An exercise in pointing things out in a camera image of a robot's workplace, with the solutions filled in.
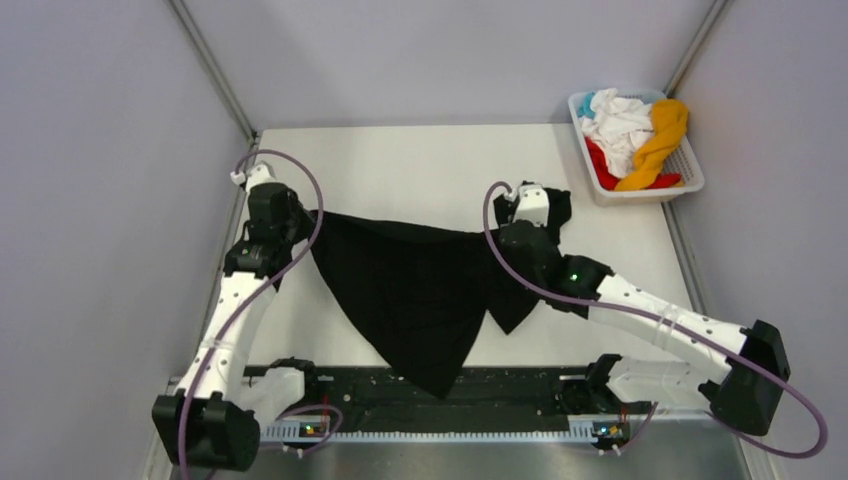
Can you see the left corner aluminium profile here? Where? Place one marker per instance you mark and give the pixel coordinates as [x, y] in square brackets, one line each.
[212, 69]

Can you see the white slotted cable duct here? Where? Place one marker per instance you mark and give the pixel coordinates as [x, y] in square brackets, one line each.
[292, 432]

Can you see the red t shirt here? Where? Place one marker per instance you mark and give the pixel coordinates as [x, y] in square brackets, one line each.
[609, 182]

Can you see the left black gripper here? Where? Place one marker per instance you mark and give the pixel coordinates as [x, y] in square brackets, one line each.
[307, 216]

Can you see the corner aluminium profile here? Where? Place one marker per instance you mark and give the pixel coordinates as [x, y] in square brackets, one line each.
[212, 69]
[713, 16]

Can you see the teal t shirt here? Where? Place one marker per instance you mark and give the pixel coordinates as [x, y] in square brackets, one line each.
[585, 109]

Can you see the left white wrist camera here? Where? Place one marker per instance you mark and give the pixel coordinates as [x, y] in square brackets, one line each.
[260, 173]

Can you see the black t shirt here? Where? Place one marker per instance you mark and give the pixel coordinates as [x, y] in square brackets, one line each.
[418, 294]

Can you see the white t shirt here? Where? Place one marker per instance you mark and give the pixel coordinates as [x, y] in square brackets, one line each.
[621, 126]

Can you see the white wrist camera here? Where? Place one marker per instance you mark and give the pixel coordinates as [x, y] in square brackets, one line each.
[543, 206]
[260, 173]

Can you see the white plastic laundry basket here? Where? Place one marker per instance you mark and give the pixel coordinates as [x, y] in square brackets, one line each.
[682, 160]

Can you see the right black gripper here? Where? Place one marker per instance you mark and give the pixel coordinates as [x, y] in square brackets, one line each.
[547, 225]

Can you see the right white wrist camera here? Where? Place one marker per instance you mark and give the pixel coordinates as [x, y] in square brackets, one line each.
[543, 206]

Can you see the right corner aluminium profile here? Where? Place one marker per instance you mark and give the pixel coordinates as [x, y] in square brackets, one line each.
[713, 16]

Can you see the yellow t shirt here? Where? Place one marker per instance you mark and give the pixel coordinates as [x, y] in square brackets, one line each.
[669, 118]

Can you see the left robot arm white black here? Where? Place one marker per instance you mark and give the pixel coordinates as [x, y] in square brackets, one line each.
[212, 420]

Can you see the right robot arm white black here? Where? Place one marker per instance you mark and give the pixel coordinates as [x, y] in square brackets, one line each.
[738, 374]

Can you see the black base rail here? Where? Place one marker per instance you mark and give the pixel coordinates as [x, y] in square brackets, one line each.
[482, 400]

